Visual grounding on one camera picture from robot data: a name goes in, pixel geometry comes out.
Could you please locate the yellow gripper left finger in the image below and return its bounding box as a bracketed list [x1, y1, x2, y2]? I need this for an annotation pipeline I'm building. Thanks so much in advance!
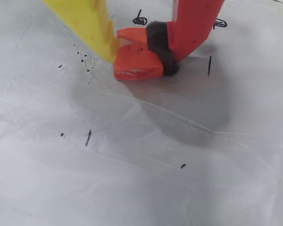
[42, 0, 120, 64]

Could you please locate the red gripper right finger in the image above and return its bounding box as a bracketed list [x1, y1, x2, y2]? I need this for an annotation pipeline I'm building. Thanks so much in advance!
[145, 0, 225, 77]

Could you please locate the white plastic table cover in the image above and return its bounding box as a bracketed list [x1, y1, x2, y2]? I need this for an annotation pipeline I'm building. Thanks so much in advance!
[0, 0, 283, 226]

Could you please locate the orange Starburst candy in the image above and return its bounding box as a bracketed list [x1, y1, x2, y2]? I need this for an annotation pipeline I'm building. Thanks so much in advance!
[112, 27, 165, 82]

